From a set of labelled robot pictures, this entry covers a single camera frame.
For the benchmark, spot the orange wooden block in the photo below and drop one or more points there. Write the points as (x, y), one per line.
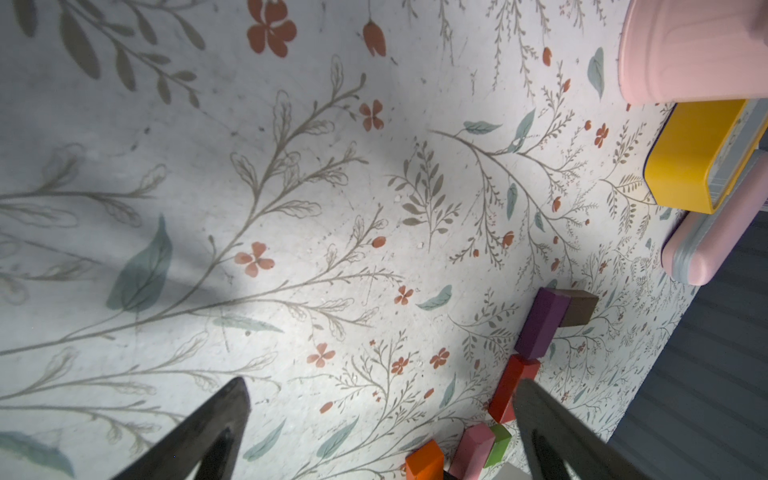
(426, 463)

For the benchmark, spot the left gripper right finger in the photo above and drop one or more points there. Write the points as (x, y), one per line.
(557, 444)

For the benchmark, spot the green wooden block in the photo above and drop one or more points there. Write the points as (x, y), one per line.
(502, 439)

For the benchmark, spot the pink wooden block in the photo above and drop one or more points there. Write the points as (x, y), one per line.
(472, 452)

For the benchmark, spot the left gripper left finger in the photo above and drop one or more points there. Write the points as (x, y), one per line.
(205, 444)

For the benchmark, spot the yellow tray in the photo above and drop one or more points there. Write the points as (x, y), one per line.
(701, 151)

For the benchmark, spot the pink pen cup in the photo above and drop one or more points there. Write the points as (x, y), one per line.
(685, 51)

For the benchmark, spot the purple wooden block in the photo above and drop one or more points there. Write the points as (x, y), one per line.
(544, 318)

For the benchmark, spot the brown wooden block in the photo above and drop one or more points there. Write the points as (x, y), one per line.
(580, 308)

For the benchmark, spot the pink case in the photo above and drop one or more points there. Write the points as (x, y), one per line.
(702, 242)

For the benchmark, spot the red wooden block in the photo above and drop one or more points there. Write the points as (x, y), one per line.
(518, 368)

